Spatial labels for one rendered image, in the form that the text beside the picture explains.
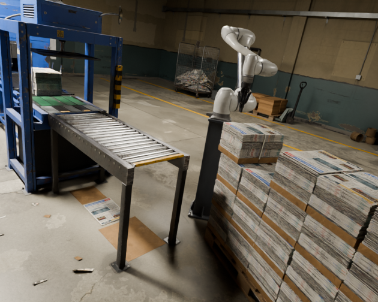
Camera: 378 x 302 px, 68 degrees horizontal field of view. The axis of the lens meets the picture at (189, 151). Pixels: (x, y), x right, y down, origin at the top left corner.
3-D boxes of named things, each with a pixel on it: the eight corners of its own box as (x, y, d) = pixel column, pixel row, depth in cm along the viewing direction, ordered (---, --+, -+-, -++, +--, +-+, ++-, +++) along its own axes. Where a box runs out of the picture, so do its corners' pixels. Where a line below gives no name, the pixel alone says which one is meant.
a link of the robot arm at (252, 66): (245, 75, 211) (260, 76, 216) (250, 53, 206) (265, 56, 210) (239, 73, 221) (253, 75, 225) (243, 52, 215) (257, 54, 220)
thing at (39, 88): (62, 95, 334) (62, 73, 325) (35, 95, 314) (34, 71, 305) (50, 88, 358) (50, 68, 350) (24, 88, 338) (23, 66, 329)
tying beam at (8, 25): (122, 48, 289) (123, 37, 285) (19, 34, 223) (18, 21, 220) (91, 41, 332) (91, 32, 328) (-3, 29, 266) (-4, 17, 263)
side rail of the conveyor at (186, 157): (188, 169, 216) (190, 154, 212) (183, 171, 212) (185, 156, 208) (102, 121, 301) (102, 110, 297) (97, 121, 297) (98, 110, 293)
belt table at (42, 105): (106, 119, 304) (107, 110, 300) (42, 123, 259) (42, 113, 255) (78, 103, 348) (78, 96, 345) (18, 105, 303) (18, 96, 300)
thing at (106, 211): (129, 216, 263) (129, 215, 263) (101, 226, 244) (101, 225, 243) (109, 198, 287) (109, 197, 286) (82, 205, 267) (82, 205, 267)
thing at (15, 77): (77, 103, 349) (77, 95, 345) (18, 105, 304) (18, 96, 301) (35, 81, 446) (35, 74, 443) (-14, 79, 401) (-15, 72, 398)
